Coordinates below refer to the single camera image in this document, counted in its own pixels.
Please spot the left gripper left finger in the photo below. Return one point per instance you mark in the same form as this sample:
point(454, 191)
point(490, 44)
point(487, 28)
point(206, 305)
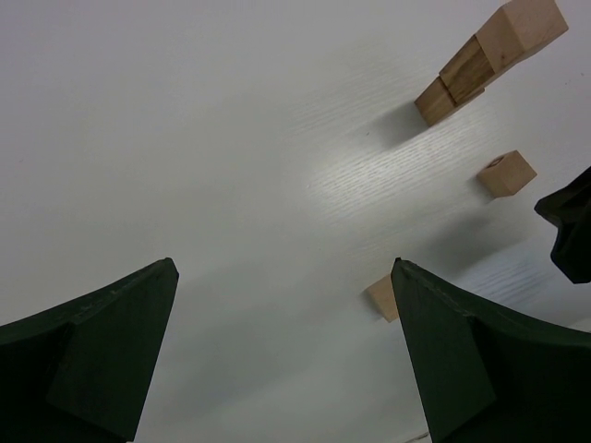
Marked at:
point(81, 371)

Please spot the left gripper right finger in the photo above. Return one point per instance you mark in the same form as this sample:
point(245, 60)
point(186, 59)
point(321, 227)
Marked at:
point(487, 373)

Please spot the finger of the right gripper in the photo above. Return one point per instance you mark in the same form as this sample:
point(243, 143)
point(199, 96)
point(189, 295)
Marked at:
point(568, 209)

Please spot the light wood cube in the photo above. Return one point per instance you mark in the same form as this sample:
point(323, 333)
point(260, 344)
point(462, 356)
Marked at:
point(518, 30)
point(436, 103)
point(381, 294)
point(506, 175)

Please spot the dark long wood block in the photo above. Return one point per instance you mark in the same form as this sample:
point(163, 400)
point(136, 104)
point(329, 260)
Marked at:
point(467, 72)

